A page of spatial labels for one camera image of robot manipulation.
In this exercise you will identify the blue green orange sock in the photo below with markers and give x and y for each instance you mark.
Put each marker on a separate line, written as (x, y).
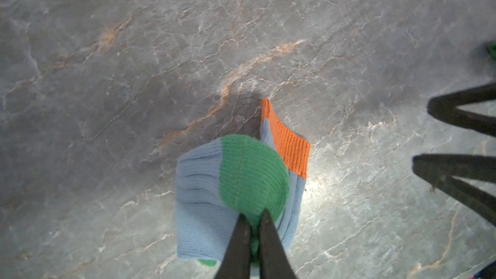
(238, 174)

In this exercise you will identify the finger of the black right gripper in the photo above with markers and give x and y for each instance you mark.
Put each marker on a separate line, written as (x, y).
(446, 109)
(448, 172)

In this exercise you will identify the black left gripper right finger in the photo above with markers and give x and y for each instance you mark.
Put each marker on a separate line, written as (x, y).
(273, 261)

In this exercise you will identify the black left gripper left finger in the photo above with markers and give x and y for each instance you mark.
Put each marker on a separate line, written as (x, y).
(236, 263)

